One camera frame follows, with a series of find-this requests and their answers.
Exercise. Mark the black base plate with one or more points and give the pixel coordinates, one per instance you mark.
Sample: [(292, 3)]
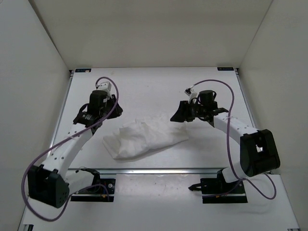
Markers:
[(99, 194), (218, 191)]

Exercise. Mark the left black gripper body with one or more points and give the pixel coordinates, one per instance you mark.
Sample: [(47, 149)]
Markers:
[(107, 108)]

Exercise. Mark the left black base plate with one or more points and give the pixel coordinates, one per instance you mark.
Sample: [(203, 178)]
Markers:
[(99, 194)]

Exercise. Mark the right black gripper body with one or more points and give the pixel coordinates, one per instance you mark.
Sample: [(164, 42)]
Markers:
[(199, 110)]

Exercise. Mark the left blue corner label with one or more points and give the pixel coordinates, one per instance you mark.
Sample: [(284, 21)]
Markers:
[(83, 70)]

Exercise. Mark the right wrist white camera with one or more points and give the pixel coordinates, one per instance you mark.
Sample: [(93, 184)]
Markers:
[(190, 93)]

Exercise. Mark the aluminium front rail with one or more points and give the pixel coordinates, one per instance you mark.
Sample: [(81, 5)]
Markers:
[(159, 171)]

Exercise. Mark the wrist white camera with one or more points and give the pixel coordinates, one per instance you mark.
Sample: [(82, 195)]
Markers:
[(104, 86), (190, 93)]

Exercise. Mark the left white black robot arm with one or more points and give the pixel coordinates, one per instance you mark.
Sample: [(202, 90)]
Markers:
[(49, 182)]

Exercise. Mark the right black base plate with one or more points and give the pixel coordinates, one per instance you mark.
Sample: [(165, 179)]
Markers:
[(218, 191)]

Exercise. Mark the right blue corner label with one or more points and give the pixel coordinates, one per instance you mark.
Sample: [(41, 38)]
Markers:
[(225, 68)]

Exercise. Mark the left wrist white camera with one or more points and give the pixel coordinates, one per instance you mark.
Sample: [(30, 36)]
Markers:
[(104, 86)]

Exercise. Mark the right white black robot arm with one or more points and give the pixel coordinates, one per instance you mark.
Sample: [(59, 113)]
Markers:
[(258, 152)]

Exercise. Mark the blue corner label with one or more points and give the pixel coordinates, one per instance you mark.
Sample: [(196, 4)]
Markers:
[(225, 68), (83, 70)]

